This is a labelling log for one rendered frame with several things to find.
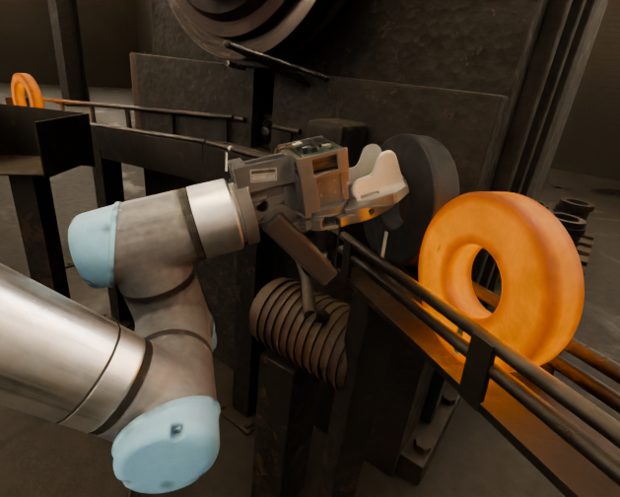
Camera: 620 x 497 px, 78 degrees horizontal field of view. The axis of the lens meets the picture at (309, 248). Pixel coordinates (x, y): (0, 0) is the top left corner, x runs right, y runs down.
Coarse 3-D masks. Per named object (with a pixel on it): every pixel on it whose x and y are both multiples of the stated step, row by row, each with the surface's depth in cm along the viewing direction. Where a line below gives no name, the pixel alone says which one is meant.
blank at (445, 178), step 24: (384, 144) 47; (408, 144) 43; (432, 144) 41; (408, 168) 43; (432, 168) 39; (432, 192) 39; (456, 192) 39; (384, 216) 49; (408, 216) 43; (432, 216) 39; (384, 240) 47; (408, 240) 43; (408, 264) 44
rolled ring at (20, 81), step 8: (16, 80) 137; (24, 80) 133; (32, 80) 134; (16, 88) 140; (24, 88) 141; (32, 88) 133; (16, 96) 141; (24, 96) 143; (32, 96) 133; (40, 96) 135; (16, 104) 142; (24, 104) 144; (32, 104) 135; (40, 104) 136
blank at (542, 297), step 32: (480, 192) 32; (512, 192) 32; (448, 224) 36; (480, 224) 32; (512, 224) 29; (544, 224) 28; (448, 256) 36; (512, 256) 29; (544, 256) 27; (576, 256) 27; (448, 288) 36; (512, 288) 29; (544, 288) 27; (576, 288) 27; (448, 320) 36; (480, 320) 33; (512, 320) 29; (544, 320) 27; (576, 320) 27; (544, 352) 28
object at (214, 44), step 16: (304, 0) 62; (320, 0) 63; (176, 16) 79; (288, 16) 64; (304, 16) 62; (320, 16) 66; (192, 32) 78; (272, 32) 67; (288, 32) 65; (304, 32) 68; (208, 48) 76; (224, 48) 74; (256, 48) 70; (272, 48) 68; (288, 48) 73
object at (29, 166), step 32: (0, 128) 100; (32, 128) 100; (64, 128) 89; (0, 160) 97; (32, 160) 97; (64, 160) 90; (32, 192) 93; (32, 224) 97; (32, 256) 100; (64, 288) 109
